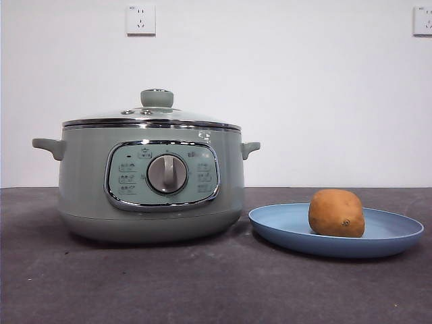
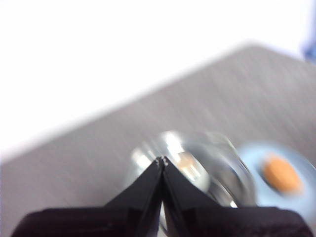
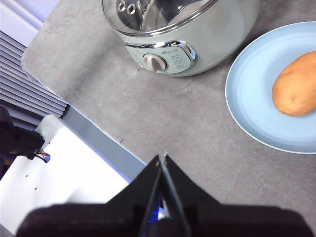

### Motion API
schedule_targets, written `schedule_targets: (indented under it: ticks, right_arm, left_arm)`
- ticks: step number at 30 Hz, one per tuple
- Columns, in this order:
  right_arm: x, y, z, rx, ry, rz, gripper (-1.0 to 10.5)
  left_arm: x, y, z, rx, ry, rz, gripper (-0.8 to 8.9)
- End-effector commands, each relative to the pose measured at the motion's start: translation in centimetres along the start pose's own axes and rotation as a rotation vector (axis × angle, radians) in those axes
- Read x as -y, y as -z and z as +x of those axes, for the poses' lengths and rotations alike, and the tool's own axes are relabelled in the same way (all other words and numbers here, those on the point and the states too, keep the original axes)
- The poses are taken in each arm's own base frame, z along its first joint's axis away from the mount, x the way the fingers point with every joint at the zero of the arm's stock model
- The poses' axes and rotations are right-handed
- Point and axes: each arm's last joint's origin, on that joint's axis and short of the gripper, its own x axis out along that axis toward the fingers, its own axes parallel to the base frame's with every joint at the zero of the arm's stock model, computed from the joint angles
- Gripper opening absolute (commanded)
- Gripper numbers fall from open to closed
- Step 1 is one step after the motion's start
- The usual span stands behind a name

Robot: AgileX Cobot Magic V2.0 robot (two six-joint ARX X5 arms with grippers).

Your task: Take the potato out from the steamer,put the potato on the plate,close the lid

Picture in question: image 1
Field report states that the brown potato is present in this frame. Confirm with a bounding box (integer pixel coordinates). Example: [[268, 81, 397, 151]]
[[308, 188, 367, 239]]

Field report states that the pale green electric steamer pot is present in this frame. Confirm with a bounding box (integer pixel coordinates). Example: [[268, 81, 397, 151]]
[[31, 124, 261, 244]]

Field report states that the white wall socket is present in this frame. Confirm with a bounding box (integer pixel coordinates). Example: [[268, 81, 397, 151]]
[[412, 5, 432, 37], [126, 5, 157, 37]]

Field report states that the blue round plate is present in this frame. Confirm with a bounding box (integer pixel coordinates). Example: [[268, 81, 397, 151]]
[[248, 202, 425, 259]]

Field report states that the glass lid with green knob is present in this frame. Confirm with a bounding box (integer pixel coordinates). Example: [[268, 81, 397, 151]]
[[62, 88, 241, 131]]

